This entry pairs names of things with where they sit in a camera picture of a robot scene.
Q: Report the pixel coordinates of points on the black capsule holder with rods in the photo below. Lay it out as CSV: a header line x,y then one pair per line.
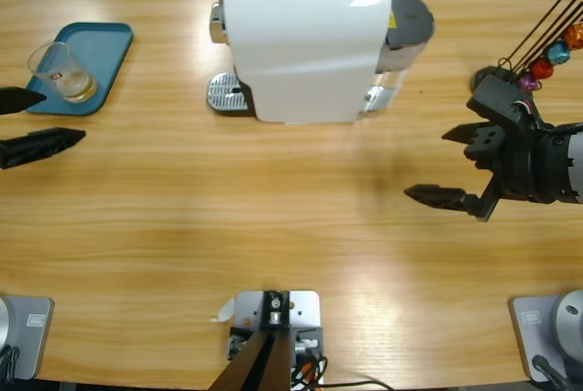
x,y
483,76

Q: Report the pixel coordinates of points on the white paper tab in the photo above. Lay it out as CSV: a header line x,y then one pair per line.
x,y
225,311

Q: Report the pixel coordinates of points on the metal drip tray grate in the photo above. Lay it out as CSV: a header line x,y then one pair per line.
x,y
225,90

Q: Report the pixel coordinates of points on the red coffee capsule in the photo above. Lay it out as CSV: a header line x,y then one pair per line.
x,y
541,68

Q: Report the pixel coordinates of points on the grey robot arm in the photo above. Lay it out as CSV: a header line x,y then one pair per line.
x,y
576,163

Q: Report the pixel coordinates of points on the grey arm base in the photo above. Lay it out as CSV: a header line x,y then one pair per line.
x,y
27,332
546,332

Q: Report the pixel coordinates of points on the clear glass cup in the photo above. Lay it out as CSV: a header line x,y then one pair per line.
x,y
77,85

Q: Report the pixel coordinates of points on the purple coffee capsule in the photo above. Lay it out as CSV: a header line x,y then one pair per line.
x,y
528,83

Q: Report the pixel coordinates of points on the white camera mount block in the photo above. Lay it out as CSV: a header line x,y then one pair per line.
x,y
303,313

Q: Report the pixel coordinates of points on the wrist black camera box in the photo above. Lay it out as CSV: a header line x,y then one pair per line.
x,y
498,99

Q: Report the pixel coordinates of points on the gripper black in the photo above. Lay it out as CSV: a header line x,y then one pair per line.
x,y
528,167

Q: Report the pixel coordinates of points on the orange coffee capsule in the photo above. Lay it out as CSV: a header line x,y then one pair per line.
x,y
575,36

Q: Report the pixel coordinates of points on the white capsule coffee machine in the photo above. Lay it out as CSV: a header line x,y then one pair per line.
x,y
309,67

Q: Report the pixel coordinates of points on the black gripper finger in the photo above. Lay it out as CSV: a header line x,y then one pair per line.
x,y
20,99
41,145

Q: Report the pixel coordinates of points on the blue coffee capsule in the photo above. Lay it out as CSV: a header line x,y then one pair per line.
x,y
558,53

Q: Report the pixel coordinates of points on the teal plastic tray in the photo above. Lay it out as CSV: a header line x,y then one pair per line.
x,y
105,54

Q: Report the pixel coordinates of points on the dark camera post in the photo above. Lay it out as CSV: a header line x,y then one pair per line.
x,y
273,318

